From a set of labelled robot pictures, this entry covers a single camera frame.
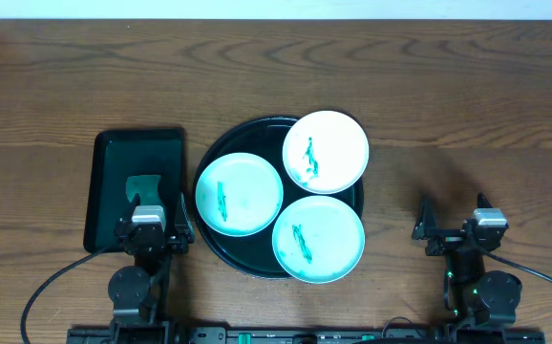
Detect green scrubbing sponge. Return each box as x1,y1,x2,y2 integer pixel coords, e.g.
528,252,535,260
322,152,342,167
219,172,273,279
125,175,163,206

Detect light green plate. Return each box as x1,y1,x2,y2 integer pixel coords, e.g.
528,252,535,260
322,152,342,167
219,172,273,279
195,153,284,237
272,196,366,284

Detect light green plate front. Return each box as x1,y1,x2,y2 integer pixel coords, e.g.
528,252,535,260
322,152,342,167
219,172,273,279
272,196,366,284

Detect white plate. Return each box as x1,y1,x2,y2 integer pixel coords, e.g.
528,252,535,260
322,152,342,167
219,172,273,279
282,110,370,195

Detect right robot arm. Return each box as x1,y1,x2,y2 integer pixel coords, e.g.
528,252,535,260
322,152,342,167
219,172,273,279
412,193,521,343

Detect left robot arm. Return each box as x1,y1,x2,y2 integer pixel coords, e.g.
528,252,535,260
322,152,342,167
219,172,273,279
108,195,196,344

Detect rectangular black tray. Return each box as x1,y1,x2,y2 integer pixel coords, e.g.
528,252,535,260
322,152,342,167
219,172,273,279
83,128,185,253

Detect round black tray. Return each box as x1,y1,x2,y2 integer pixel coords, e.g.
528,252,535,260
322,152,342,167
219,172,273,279
194,117,363,278

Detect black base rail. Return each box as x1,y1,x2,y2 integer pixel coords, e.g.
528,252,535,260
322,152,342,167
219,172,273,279
66,327,545,344

